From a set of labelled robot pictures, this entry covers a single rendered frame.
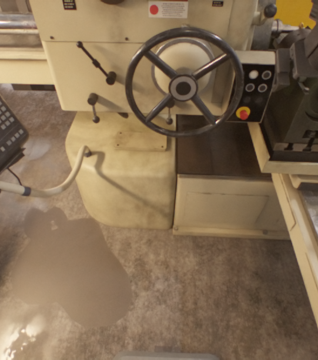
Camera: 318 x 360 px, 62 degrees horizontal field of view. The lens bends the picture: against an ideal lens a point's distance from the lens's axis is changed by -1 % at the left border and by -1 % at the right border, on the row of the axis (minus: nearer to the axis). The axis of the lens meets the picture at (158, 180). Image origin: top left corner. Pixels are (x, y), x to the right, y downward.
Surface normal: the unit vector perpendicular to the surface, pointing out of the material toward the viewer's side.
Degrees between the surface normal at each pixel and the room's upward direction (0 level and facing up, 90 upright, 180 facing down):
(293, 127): 90
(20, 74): 90
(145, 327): 0
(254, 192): 90
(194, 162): 0
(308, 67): 30
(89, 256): 0
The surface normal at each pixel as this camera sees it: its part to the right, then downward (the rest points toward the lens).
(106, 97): -0.05, 0.74
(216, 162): 0.00, -0.66
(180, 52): -0.10, 0.32
